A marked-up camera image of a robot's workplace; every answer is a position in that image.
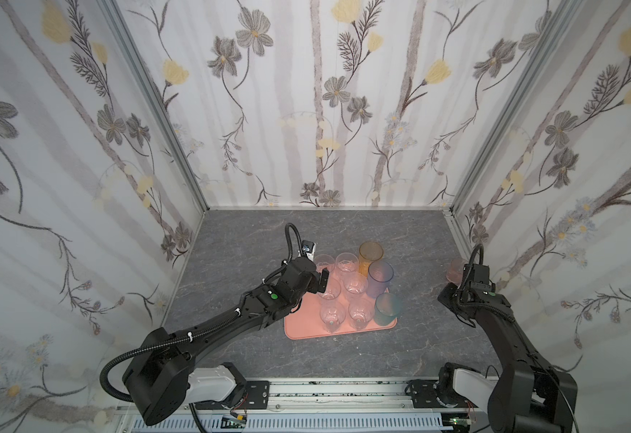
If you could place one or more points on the teal frosted glass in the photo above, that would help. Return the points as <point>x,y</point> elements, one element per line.
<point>387,309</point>

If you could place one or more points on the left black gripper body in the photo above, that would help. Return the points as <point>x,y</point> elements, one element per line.
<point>320,279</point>

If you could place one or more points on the pink faceted glass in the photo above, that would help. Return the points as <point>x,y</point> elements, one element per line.
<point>455,271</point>

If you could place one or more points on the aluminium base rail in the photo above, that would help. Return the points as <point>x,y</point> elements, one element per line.
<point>225,386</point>

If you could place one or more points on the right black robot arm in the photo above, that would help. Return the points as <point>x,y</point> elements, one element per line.
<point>516,357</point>

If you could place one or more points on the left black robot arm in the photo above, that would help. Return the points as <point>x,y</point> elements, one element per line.
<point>202,341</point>

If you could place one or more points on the pink plastic tray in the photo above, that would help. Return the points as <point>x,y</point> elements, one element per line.
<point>305,323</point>

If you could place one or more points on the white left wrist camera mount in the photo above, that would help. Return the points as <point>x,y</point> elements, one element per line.
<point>308,249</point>

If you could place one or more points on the clear round glass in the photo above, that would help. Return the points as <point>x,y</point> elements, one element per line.
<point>346,264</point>

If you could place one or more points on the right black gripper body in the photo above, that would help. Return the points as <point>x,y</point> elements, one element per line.
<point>467,278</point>

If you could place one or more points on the clear tall faceted glass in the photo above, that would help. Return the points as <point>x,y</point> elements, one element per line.
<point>333,290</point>

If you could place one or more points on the blue frosted glass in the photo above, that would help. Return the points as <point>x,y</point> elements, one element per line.
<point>380,275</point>

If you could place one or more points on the clear faceted short glass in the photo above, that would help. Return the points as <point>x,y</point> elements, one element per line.
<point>355,286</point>

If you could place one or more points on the yellow transparent glass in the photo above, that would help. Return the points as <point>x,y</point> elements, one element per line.
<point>368,253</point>

